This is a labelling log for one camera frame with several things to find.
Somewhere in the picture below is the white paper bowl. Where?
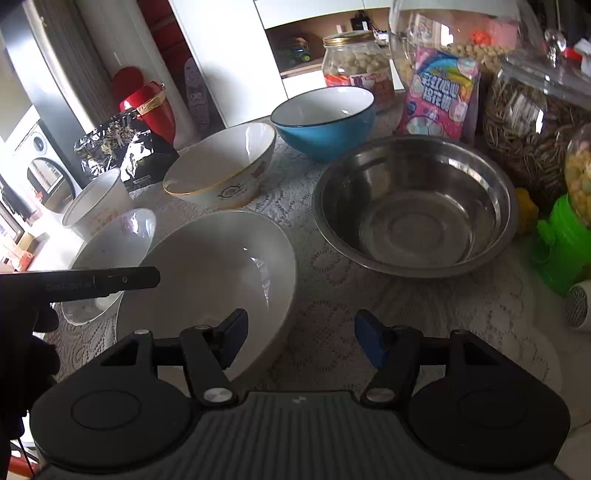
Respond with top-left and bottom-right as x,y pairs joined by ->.
62,168 -> 135,241

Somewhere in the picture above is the glass jar with metal lid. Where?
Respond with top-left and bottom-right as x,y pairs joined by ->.
322,32 -> 394,112

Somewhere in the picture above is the large round glass jar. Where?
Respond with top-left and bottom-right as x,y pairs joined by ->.
389,0 -> 525,93

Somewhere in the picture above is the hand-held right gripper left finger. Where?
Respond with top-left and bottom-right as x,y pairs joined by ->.
99,308 -> 250,409

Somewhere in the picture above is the glass jar of sunflower seeds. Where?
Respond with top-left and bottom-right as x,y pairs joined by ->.
482,58 -> 591,205

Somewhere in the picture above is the red goblet-shaped bin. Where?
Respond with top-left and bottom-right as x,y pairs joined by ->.
111,66 -> 179,145

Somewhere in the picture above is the person's left hand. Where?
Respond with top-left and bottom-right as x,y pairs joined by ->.
0,302 -> 61,393

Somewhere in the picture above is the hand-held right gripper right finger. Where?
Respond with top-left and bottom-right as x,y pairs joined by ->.
354,309 -> 498,409

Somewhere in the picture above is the white bowl with gold rim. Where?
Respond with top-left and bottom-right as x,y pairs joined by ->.
163,122 -> 277,209

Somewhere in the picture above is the stainless steel bowl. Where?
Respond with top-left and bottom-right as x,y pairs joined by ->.
312,136 -> 520,278

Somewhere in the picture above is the white round mesh device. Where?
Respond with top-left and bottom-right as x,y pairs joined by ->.
565,281 -> 591,334

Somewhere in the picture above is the white washing machine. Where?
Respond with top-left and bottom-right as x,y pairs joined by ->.
11,119 -> 80,215

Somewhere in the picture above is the white wall cabinet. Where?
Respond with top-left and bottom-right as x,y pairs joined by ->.
168,0 -> 398,130

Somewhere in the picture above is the large white ceramic bowl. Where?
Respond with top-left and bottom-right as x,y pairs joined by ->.
115,210 -> 297,385

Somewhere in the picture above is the yellow toy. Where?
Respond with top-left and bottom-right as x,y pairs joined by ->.
514,187 -> 540,237

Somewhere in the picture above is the blue bowl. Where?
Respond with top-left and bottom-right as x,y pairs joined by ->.
270,86 -> 376,162

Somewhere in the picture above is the pink candy bag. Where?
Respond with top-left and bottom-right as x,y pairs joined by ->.
394,47 -> 482,142

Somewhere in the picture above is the small white floral bowl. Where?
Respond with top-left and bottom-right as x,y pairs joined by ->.
61,208 -> 158,326

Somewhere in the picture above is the black snack bag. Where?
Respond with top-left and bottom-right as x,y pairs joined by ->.
73,113 -> 180,193

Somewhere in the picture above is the green candy dispenser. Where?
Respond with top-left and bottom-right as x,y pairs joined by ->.
530,122 -> 591,297

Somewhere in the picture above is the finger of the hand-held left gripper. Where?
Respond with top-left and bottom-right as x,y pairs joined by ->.
0,266 -> 161,306

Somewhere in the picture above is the white lace tablecloth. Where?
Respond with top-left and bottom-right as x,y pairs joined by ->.
44,99 -> 561,398

